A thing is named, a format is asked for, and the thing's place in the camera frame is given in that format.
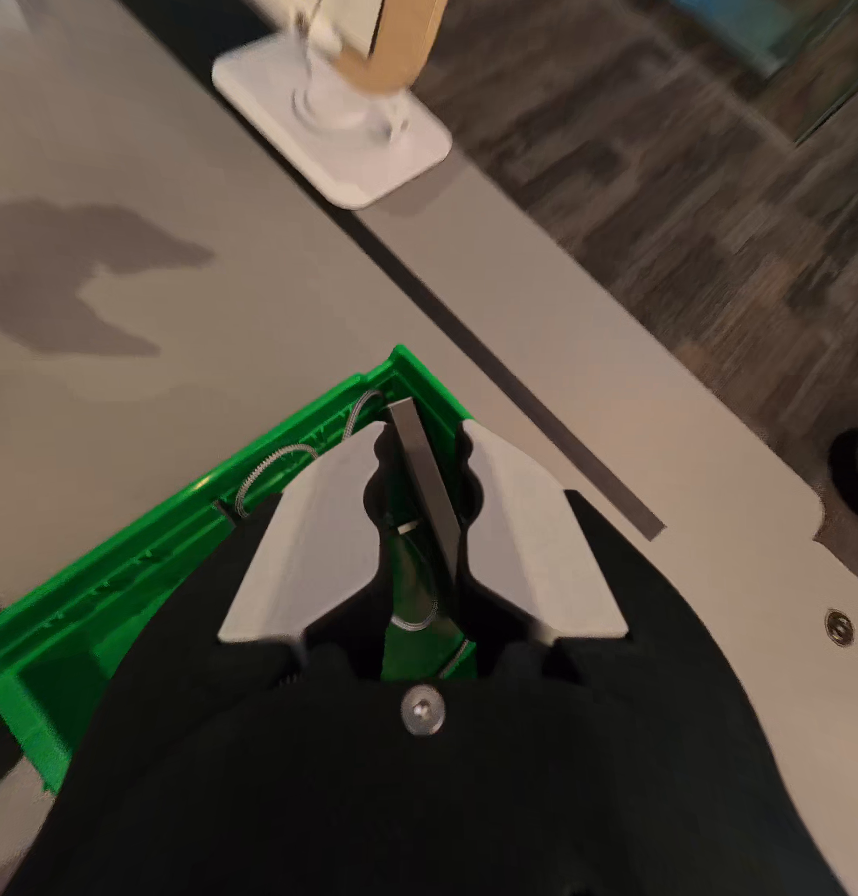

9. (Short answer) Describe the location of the green plastic bin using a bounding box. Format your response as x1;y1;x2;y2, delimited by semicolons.
0;343;482;795

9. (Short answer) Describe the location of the grey braided usb cable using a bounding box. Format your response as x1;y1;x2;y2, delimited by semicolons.
231;387;475;679

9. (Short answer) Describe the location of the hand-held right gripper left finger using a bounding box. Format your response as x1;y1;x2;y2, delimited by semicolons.
217;421;395;676

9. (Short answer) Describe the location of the black usb hub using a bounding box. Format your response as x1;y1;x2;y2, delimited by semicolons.
385;396;466;610

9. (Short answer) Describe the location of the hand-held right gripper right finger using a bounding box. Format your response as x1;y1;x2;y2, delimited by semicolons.
459;419;630;648

